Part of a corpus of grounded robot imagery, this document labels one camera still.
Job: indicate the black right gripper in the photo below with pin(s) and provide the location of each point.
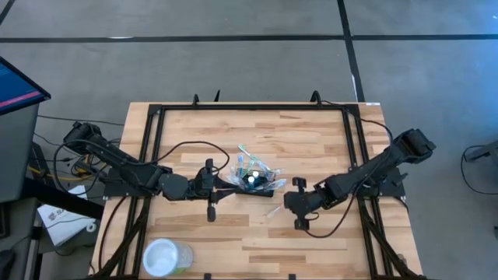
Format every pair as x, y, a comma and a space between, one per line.
309, 204

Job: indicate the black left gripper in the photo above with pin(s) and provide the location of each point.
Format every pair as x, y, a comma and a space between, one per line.
204, 183

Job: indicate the blue white toothbrush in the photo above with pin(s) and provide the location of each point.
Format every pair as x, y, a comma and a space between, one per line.
240, 159
264, 171

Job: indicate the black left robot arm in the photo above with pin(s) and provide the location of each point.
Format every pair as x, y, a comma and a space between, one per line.
128, 171

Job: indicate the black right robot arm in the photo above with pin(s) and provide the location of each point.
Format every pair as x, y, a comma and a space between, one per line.
369, 175

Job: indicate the white wipes canister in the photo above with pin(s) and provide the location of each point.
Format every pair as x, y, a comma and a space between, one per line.
163, 257

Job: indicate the white paper box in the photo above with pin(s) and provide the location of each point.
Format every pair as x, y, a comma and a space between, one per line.
62, 221

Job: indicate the grey furniture piece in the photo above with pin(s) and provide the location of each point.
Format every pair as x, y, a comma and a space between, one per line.
486, 151

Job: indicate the grey cabinet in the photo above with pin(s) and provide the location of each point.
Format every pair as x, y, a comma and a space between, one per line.
17, 155

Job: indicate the blue screen monitor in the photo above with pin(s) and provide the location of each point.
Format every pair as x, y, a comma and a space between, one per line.
15, 89

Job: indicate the black aluminium table frame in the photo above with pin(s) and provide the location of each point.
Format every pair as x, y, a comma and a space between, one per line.
253, 107

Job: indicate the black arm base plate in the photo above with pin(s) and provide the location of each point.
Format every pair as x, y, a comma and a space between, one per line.
389, 190
116, 190

